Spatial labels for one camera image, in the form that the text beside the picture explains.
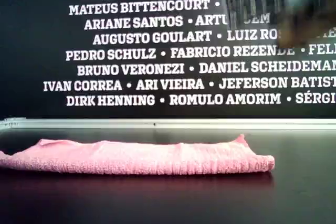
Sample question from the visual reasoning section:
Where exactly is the aluminium table frame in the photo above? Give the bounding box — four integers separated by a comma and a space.
0, 115, 336, 131

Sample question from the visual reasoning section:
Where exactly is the pink terry cloth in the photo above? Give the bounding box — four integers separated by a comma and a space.
0, 133, 276, 176

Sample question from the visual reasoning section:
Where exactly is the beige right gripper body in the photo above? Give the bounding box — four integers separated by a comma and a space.
272, 0, 336, 49

